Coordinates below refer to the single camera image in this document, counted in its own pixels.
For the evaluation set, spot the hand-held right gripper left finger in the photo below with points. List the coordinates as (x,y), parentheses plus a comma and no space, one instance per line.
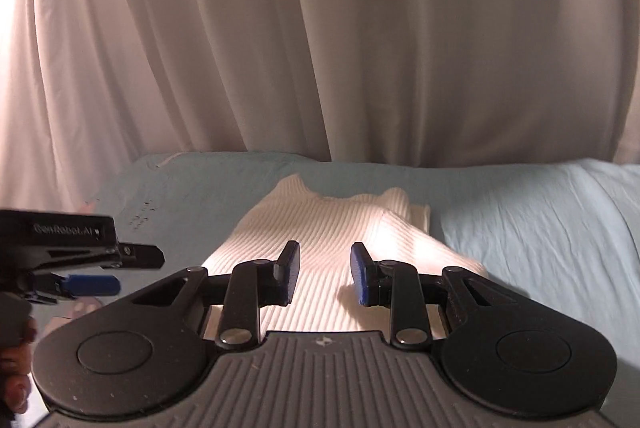
(291,272)

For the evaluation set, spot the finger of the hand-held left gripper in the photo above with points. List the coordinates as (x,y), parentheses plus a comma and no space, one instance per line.
(95,285)
(140,256)

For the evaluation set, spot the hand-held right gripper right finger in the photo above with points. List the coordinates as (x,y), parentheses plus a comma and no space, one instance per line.
(358,273)

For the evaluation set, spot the white ribbed knit sweater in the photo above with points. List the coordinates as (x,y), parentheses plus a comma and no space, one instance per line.
(325,228)

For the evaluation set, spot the person's left hand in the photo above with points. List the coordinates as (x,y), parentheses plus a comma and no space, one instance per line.
(15,380)

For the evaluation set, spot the light blue bed sheet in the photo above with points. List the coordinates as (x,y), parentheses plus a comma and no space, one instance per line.
(525,228)

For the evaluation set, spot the white curtain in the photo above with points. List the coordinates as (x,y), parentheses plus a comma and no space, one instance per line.
(320,33)

